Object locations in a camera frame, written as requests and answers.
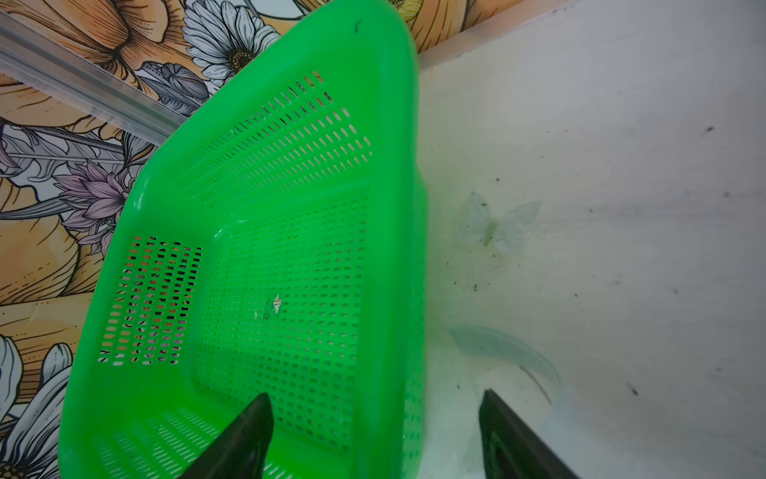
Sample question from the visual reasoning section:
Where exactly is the left aluminium corner post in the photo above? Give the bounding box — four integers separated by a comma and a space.
1, 13, 186, 145

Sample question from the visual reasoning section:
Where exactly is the green plastic basket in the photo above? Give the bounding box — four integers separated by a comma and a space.
59, 1, 427, 478

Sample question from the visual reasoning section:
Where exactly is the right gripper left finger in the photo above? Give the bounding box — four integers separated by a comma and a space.
179, 393, 274, 479

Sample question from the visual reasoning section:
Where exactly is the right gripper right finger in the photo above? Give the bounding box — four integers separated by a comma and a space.
479, 389, 578, 479

